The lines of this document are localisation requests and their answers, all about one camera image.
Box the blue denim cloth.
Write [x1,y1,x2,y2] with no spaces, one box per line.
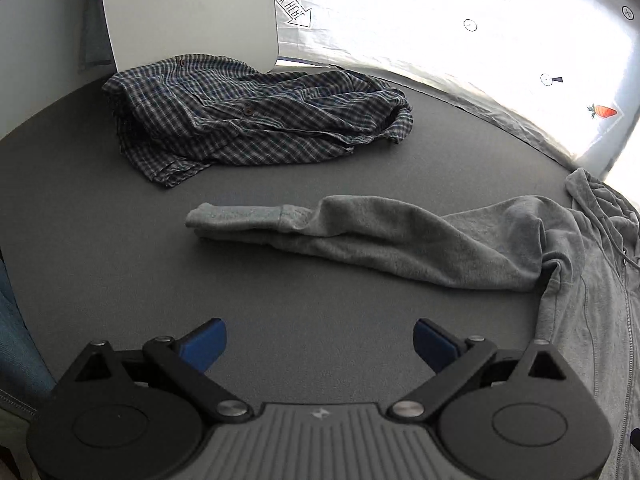
[0,260,57,418]

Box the white board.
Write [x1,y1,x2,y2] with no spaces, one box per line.
[97,0,280,74]

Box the grey zip hoodie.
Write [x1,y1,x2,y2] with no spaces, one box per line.
[185,167,640,480]

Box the blue plaid shirt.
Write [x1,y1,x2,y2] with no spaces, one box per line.
[102,54,414,188]

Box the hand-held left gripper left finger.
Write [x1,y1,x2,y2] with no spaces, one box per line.
[60,318,253,421]

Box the grey hanging cloth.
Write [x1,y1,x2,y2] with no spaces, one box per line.
[79,0,114,72]

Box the white printed sheet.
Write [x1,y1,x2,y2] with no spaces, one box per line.
[270,0,640,181]

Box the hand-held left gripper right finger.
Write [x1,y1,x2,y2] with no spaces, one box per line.
[390,318,583,421]

